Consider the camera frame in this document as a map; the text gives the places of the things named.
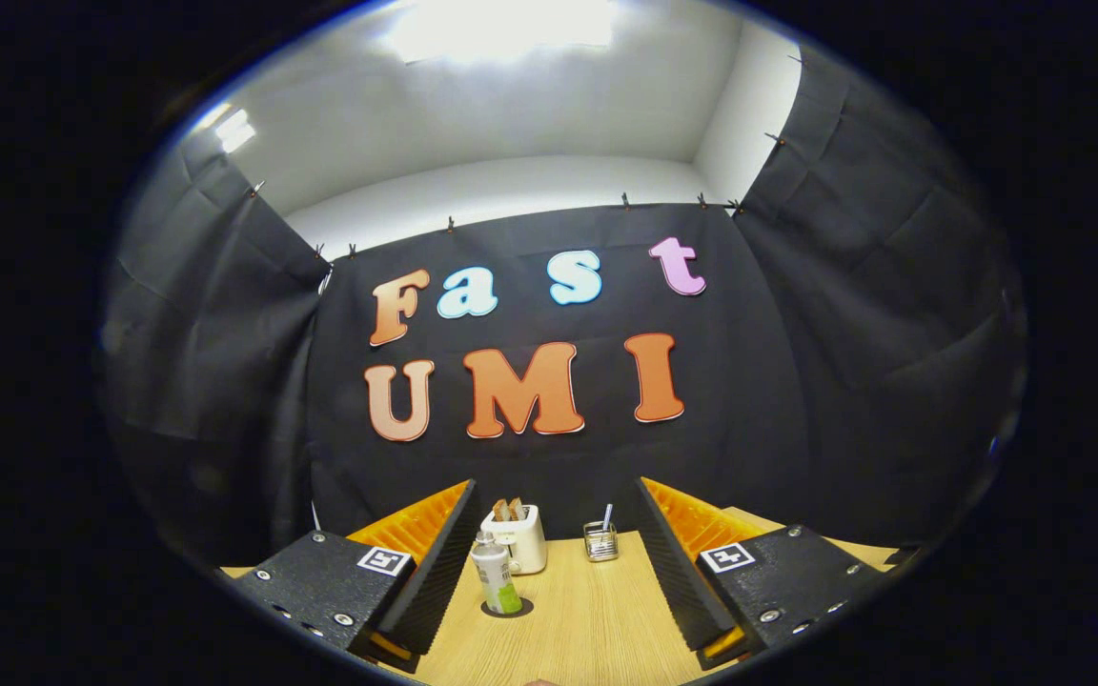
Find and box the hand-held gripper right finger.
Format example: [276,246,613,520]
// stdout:
[635,476,893,671]

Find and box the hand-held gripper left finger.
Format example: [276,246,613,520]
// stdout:
[218,479,480,675]

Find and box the clear juice bottle green label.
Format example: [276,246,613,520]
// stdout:
[470,530,523,615]

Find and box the wooden table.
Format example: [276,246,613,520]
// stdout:
[218,507,903,686]

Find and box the cream toaster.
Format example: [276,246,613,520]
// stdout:
[480,504,548,575]

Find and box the small ceiling light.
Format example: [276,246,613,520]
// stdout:
[192,103,257,155]

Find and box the large ceiling light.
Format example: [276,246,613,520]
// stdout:
[387,0,617,63]

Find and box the wire mesh holder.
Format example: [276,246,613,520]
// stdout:
[583,521,620,563]

